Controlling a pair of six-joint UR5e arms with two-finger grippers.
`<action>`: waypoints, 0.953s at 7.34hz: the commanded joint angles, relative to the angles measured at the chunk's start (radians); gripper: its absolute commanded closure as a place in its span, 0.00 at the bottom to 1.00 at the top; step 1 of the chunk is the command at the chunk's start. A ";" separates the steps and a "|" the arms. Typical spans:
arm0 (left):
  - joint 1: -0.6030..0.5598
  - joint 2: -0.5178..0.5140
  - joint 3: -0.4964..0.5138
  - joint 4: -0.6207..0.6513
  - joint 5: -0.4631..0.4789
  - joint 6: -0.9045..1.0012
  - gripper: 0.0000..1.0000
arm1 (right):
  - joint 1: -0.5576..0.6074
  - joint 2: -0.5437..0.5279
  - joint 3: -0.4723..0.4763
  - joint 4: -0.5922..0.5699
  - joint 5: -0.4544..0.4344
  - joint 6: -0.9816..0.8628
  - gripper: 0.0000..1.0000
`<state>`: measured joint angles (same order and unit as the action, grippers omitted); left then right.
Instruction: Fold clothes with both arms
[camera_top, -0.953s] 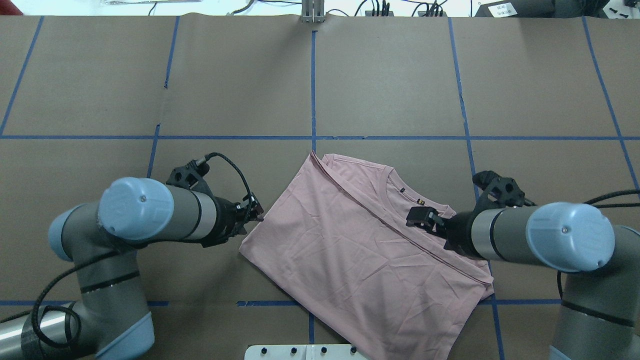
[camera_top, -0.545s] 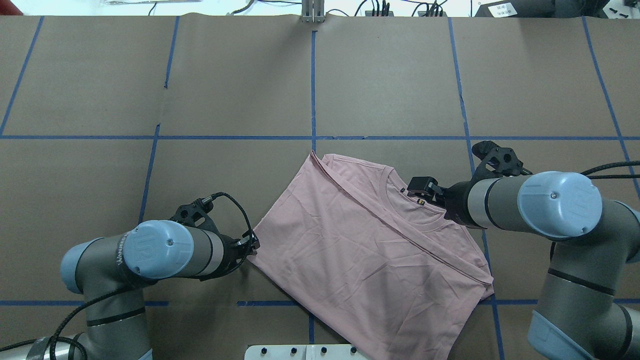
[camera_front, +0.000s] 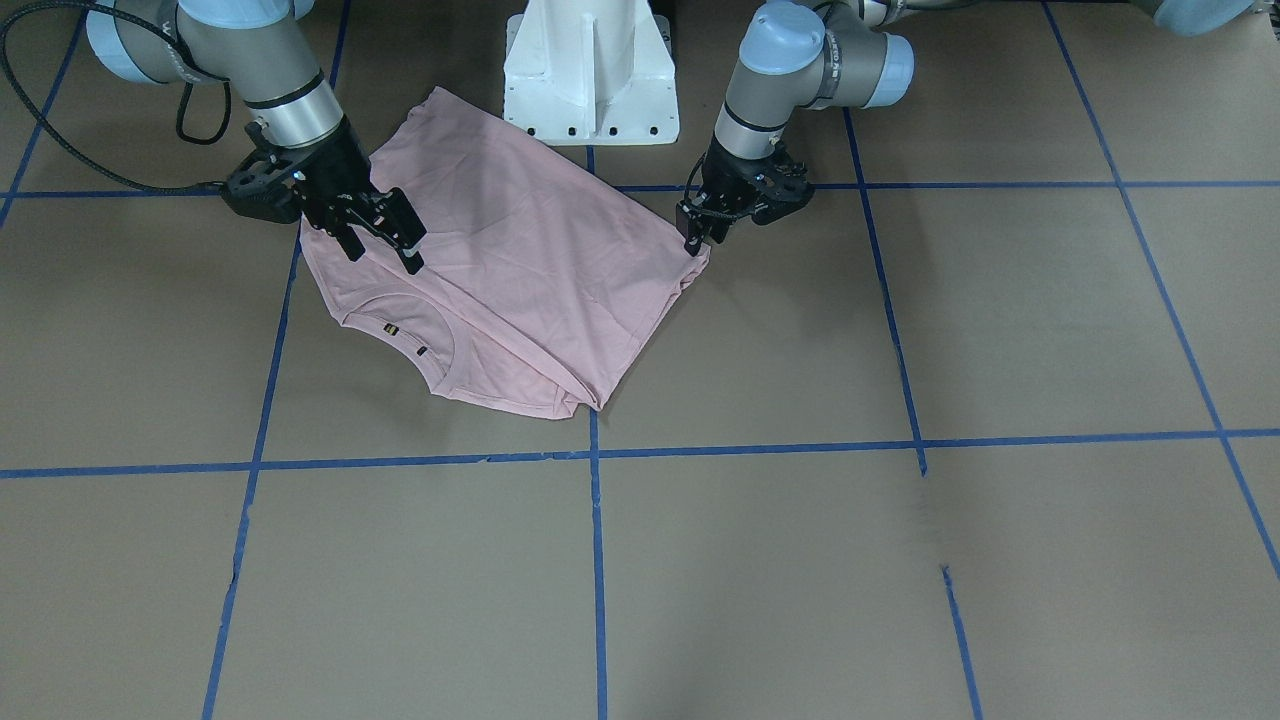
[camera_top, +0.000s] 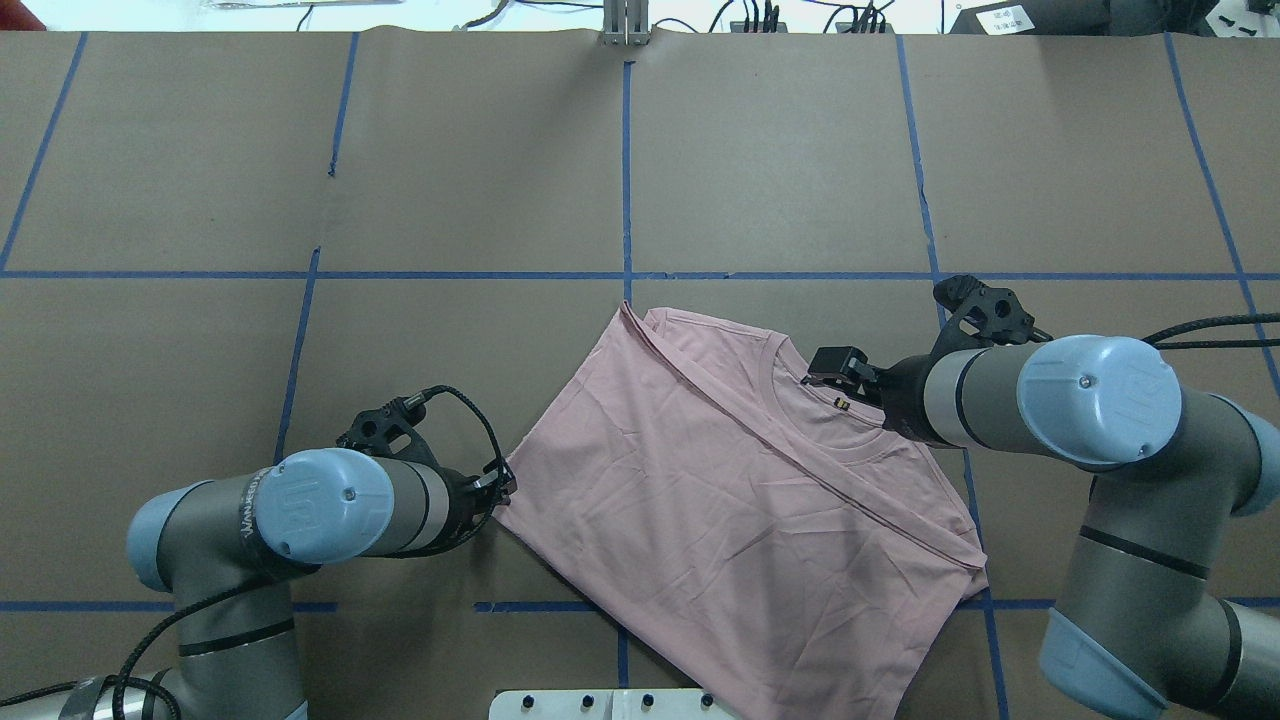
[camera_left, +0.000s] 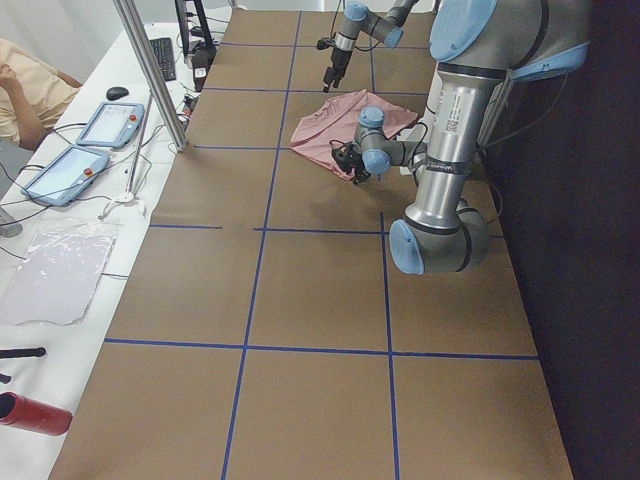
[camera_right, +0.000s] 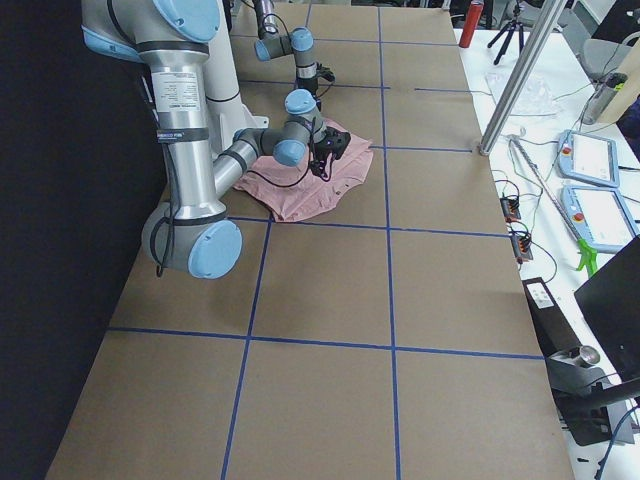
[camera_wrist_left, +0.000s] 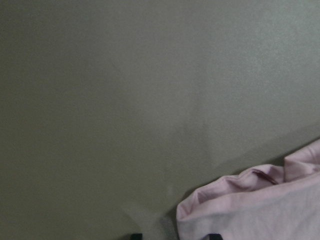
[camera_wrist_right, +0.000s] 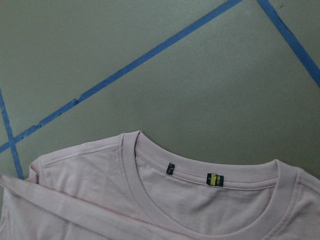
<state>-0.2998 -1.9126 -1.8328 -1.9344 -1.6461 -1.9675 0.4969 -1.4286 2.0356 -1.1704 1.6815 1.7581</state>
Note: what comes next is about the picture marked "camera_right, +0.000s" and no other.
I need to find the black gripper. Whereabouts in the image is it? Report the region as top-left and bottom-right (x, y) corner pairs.
(297, 62), (335, 110)
(309, 127), (351, 176)

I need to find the pink Snoopy t-shirt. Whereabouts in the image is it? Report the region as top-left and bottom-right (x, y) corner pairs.
(234, 134), (373, 222)

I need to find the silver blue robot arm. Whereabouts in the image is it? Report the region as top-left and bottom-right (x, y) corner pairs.
(81, 1), (350, 279)
(252, 1), (335, 109)

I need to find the threaded metal rod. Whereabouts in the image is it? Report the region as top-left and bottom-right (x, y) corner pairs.
(507, 135), (581, 243)

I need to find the red bottle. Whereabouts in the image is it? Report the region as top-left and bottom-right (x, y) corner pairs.
(458, 0), (484, 48)

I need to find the upper orange connector block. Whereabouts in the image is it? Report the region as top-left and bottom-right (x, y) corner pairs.
(500, 196), (521, 223)

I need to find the orange connector block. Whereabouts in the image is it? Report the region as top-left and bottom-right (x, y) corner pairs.
(500, 196), (521, 223)
(510, 231), (533, 264)

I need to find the clear plastic bag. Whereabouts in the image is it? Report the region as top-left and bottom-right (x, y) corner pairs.
(484, 72), (562, 117)

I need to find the lower orange connector block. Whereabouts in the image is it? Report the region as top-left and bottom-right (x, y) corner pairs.
(510, 231), (533, 264)

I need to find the upper blue teach pendant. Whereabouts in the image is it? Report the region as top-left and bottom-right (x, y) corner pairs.
(558, 130), (620, 188)

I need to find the blue teach pendant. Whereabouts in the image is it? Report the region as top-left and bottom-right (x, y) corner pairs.
(561, 185), (639, 254)
(558, 130), (620, 188)

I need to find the lower blue teach pendant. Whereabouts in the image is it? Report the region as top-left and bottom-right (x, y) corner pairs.
(561, 185), (639, 254)

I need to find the green plastic clamp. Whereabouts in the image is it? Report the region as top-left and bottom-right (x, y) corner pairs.
(577, 238), (598, 278)

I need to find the black box with label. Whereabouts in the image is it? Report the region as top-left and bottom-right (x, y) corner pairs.
(522, 277), (580, 357)

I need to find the black monitor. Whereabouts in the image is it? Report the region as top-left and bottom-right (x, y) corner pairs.
(574, 238), (640, 381)

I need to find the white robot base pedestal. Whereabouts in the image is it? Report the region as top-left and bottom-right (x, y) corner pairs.
(203, 1), (269, 155)

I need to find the black camera tripod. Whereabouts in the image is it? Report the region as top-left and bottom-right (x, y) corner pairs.
(487, 0), (525, 65)

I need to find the aluminium frame post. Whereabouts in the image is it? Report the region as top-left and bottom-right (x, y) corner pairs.
(478, 0), (566, 156)

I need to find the metal cylinder clamp mount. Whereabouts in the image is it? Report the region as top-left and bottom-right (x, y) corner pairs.
(545, 345), (615, 398)

